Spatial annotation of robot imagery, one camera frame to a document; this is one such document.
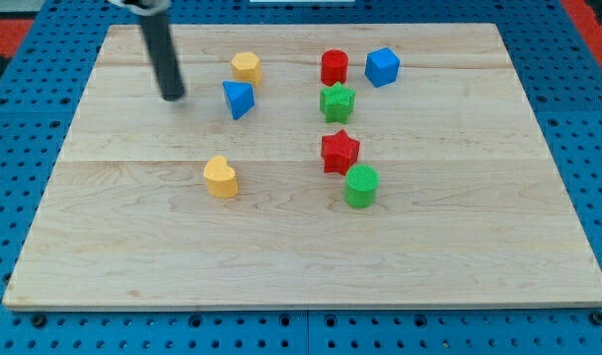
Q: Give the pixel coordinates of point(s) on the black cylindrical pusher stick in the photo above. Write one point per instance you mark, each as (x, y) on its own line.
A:
(161, 51)

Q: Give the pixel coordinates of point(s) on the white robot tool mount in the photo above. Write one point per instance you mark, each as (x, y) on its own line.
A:
(143, 7)

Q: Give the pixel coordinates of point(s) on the blue triangle block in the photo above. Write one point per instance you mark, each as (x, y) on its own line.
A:
(239, 97)

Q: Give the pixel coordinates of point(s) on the yellow heart block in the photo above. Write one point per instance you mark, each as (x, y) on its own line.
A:
(220, 178)

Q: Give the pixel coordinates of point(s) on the blue cube block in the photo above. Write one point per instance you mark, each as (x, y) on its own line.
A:
(382, 67)

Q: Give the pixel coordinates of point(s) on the yellow hexagon block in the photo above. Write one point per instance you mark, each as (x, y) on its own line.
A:
(247, 67)

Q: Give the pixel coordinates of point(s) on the red cylinder block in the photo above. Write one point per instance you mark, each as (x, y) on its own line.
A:
(334, 65)

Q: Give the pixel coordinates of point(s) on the green star block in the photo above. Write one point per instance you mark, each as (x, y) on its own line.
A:
(337, 103)

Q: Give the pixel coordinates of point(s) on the red star block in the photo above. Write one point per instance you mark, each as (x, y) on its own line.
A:
(339, 152)

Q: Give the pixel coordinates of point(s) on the wooden board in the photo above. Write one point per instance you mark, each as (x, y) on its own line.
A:
(470, 211)

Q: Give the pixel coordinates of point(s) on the green cylinder block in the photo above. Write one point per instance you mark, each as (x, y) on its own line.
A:
(361, 183)

